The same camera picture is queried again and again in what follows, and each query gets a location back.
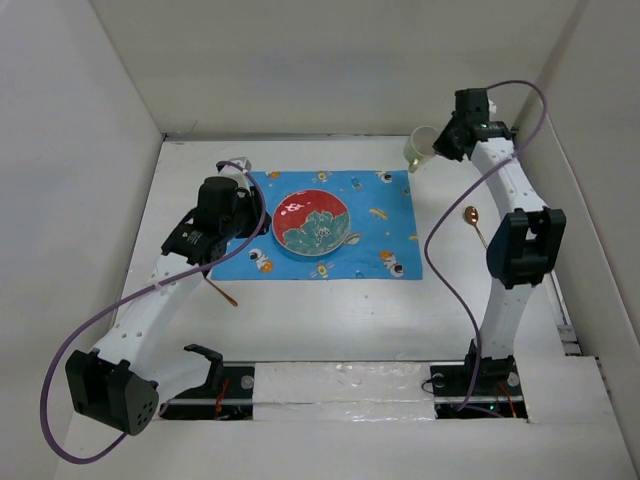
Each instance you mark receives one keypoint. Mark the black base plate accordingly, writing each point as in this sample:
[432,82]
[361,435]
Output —
[230,400]
[492,398]

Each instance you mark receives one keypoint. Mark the pale yellow mug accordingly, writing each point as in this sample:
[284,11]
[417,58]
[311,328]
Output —
[418,147]

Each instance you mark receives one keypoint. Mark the copper fork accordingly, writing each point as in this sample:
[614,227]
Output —
[225,295]

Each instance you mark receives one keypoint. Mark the blue space-print cloth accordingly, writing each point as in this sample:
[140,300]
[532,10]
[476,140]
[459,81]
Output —
[383,238]

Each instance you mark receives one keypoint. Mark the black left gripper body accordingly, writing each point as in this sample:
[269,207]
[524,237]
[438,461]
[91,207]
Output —
[247,221]

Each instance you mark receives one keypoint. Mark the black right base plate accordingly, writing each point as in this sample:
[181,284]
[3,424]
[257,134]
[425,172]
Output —
[492,398]

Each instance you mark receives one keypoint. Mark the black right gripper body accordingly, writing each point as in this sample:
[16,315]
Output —
[447,141]

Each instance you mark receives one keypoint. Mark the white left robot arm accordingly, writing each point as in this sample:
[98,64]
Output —
[117,382]

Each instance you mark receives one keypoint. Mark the red and teal plate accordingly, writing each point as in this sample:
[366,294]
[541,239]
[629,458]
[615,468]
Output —
[311,223]

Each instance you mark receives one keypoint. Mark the copper spoon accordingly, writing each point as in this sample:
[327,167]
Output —
[471,216]

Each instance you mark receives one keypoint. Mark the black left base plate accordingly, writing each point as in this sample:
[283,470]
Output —
[230,400]

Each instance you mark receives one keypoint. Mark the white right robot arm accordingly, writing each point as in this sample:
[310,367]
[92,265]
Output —
[524,248]

